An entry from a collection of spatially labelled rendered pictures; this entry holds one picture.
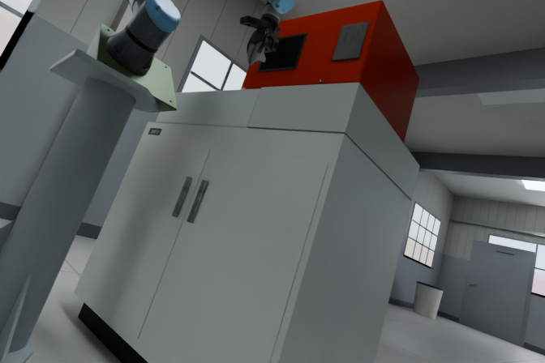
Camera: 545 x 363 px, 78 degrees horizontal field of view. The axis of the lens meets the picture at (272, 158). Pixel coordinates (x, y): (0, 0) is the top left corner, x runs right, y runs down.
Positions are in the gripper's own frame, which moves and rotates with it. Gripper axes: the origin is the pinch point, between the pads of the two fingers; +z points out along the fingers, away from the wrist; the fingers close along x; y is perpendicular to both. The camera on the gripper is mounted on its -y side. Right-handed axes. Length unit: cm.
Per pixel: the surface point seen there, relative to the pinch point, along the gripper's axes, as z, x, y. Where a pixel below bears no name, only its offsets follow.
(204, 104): 20.4, 11.2, -3.9
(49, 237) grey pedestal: 78, 14, -33
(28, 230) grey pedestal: 78, 17, -38
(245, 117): 25.6, -12.8, -4.0
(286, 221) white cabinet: 54, -41, -4
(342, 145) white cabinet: 32, -50, -3
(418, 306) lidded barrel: 97, 104, 742
